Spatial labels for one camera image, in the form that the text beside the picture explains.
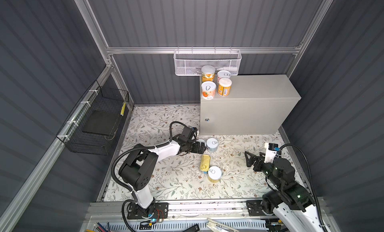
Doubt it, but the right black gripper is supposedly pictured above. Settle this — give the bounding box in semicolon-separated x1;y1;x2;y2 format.
245;149;282;190

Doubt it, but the orange white pull-tab can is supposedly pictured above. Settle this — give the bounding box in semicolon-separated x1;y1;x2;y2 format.
201;81;217;100

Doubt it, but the brown can white lid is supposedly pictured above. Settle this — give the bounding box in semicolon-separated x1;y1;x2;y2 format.
218;78;232;96

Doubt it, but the green orange peach can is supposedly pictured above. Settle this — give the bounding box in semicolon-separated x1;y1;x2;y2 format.
201;65;216;82

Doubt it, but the pink pull-tab can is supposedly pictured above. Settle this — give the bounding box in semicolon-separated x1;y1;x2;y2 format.
196;139;206;144

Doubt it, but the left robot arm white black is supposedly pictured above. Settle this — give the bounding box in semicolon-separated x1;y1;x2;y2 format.
111;121;206;218

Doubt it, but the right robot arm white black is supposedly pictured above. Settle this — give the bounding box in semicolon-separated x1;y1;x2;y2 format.
245;151;328;232

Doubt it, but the yellow oval sardine tin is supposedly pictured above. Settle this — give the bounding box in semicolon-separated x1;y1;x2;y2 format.
200;154;211;174

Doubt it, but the light blue pull-tab can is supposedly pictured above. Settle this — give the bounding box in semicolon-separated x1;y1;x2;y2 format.
207;138;219;152

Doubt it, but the yellow pull-tab can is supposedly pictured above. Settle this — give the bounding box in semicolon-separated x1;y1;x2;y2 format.
208;166;222;183

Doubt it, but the beige metal cabinet box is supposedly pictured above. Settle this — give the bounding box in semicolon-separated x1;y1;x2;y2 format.
200;75;301;135

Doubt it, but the yellow tag on basket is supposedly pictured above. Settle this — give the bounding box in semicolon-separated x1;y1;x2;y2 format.
120;102;126;116

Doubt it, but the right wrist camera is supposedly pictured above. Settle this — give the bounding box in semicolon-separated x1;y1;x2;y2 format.
264;142;282;163

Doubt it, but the white wire mesh basket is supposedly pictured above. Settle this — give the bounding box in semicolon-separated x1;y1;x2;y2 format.
173;49;242;76

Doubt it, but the black wire mesh basket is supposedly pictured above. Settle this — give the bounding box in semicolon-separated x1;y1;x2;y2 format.
57;82;129;155

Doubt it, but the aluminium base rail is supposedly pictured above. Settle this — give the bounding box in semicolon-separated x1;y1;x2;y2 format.
80;197;328;224

